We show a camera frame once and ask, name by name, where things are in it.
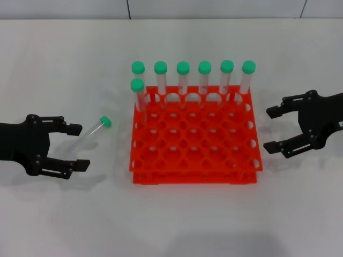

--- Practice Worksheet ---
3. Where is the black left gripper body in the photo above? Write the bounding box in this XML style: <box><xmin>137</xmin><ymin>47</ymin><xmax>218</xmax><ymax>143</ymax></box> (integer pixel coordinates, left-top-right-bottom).
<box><xmin>0</xmin><ymin>114</ymin><xmax>51</xmax><ymax>177</ymax></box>

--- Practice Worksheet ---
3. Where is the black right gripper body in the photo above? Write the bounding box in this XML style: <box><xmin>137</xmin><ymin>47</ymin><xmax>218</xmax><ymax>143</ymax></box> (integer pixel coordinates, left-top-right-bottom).
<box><xmin>296</xmin><ymin>90</ymin><xmax>343</xmax><ymax>149</ymax></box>

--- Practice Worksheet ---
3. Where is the green-capped clear test tube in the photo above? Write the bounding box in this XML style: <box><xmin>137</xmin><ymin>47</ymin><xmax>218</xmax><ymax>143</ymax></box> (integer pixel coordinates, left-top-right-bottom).
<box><xmin>70</xmin><ymin>115</ymin><xmax>113</xmax><ymax>153</ymax></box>
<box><xmin>235</xmin><ymin>60</ymin><xmax>256</xmax><ymax>108</ymax></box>
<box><xmin>219</xmin><ymin>59</ymin><xmax>235</xmax><ymax>108</ymax></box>
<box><xmin>130</xmin><ymin>78</ymin><xmax>148</xmax><ymax>124</ymax></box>
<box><xmin>198</xmin><ymin>61</ymin><xmax>212</xmax><ymax>108</ymax></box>
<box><xmin>154</xmin><ymin>61</ymin><xmax>168</xmax><ymax>108</ymax></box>
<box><xmin>131</xmin><ymin>61</ymin><xmax>148</xmax><ymax>100</ymax></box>
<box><xmin>176</xmin><ymin>61</ymin><xmax>191</xmax><ymax>108</ymax></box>

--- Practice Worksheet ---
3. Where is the orange test tube rack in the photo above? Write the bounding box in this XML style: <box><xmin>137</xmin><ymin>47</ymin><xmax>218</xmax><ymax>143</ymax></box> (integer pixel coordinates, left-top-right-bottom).
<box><xmin>129</xmin><ymin>85</ymin><xmax>264</xmax><ymax>185</ymax></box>

